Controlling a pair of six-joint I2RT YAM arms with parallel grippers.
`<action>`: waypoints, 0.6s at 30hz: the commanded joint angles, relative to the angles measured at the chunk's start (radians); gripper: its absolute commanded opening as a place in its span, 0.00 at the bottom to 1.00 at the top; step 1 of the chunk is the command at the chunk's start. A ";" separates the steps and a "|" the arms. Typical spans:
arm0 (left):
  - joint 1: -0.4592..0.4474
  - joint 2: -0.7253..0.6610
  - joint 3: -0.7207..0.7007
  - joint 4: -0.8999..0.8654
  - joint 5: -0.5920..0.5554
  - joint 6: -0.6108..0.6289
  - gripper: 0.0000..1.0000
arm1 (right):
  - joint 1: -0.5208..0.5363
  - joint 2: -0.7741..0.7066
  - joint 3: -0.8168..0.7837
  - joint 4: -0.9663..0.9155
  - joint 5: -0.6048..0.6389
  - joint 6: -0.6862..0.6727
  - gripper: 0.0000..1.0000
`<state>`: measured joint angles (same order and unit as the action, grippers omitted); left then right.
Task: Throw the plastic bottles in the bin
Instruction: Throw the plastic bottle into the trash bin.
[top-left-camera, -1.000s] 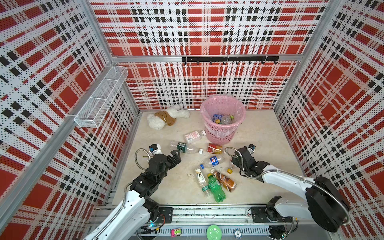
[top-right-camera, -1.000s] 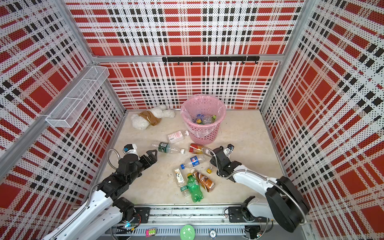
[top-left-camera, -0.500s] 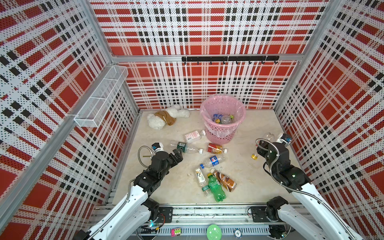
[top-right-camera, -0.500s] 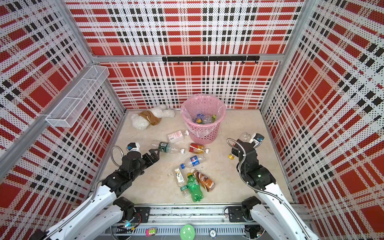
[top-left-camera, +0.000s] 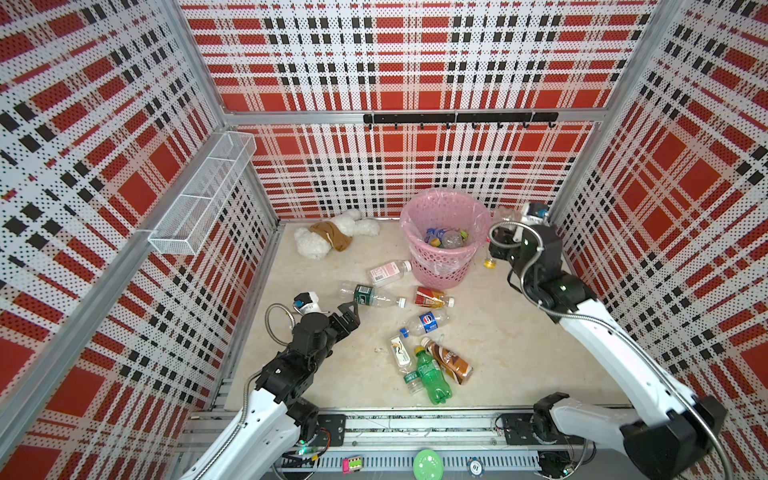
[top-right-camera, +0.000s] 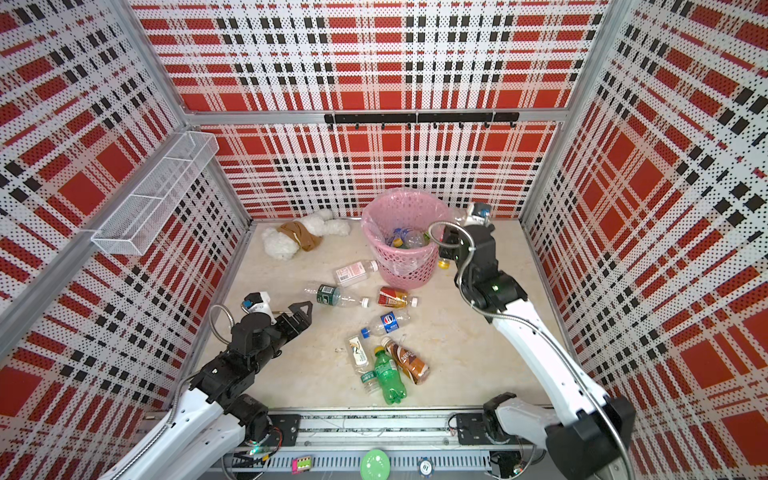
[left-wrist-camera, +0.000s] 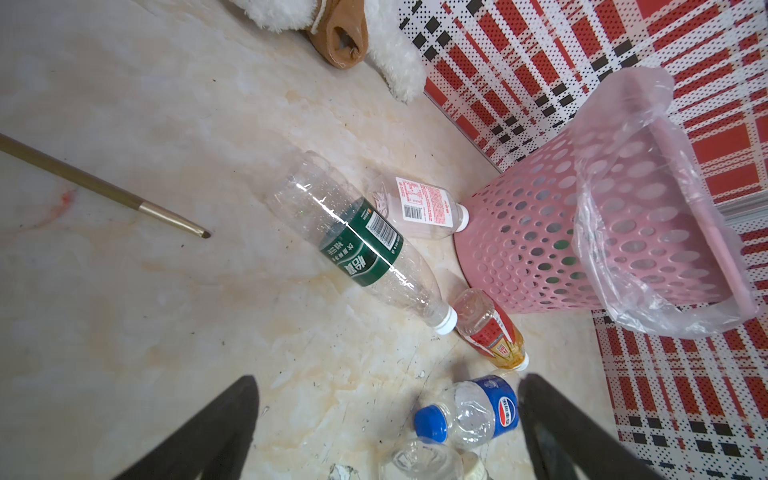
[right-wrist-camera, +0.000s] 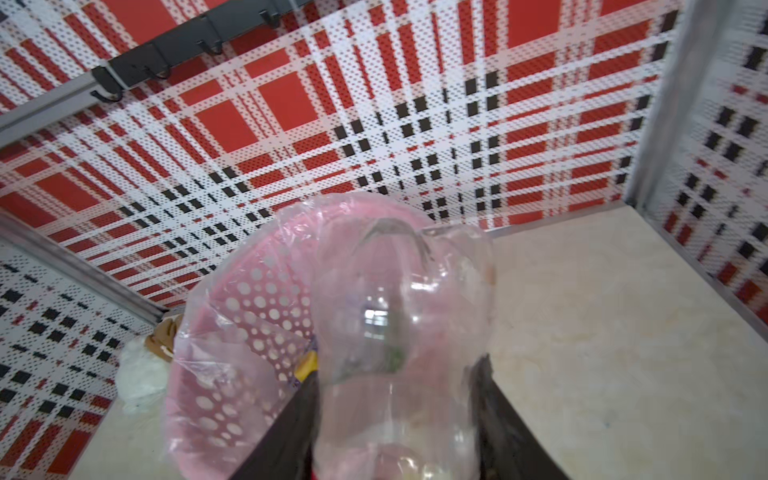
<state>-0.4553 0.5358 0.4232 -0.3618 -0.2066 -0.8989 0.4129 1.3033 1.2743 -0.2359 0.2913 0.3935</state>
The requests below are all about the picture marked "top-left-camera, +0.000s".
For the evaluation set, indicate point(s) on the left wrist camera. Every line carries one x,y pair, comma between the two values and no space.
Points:
307,302

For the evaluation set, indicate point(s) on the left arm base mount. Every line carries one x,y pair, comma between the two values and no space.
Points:
317,433

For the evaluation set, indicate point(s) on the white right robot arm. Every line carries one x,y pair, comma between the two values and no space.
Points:
667,428

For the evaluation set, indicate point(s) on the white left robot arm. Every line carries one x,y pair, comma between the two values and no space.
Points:
275,417

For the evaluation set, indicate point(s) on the black wall hook rail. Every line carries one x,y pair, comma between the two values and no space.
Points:
523,118

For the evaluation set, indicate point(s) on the large pale green bottle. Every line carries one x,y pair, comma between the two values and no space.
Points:
454,239

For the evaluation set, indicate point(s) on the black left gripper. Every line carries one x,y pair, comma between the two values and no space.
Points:
350,321

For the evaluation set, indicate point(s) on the pink perforated waste bin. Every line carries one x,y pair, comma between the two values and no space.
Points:
447,252

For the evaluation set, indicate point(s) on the clear bottle green label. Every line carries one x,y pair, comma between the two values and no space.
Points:
367,295

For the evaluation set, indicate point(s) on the pink small device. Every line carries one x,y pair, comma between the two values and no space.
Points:
352,465

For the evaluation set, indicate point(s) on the red yellow label bottle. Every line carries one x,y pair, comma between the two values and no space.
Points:
431,298

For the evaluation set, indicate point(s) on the clear bottle pink label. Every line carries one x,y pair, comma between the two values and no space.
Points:
389,272

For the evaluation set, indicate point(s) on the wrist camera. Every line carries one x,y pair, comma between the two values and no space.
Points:
535,213
307,302

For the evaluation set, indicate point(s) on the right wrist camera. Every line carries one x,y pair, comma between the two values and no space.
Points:
535,213

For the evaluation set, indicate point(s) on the white plush toy brown scarf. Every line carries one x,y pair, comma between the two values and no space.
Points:
336,234

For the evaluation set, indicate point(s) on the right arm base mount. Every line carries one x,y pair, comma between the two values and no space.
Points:
537,428

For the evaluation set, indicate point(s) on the white wire mesh shelf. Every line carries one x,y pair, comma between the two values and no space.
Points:
187,223

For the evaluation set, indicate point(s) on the small blue cap water bottle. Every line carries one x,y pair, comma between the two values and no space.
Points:
434,236

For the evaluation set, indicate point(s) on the green round button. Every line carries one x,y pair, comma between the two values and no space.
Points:
428,465

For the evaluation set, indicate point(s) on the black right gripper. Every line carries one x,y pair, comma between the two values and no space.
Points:
497,238

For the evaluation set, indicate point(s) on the brown label drink bottle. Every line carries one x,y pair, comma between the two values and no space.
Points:
459,369

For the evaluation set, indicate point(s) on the pepsi label clear bottle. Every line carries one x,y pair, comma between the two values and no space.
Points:
425,323

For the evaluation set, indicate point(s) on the clear plastic bin liner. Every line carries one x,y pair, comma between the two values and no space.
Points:
447,240

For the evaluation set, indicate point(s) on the white label tea bottle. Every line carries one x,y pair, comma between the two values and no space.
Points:
405,365

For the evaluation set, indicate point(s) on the green soda bottle left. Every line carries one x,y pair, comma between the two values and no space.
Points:
432,377

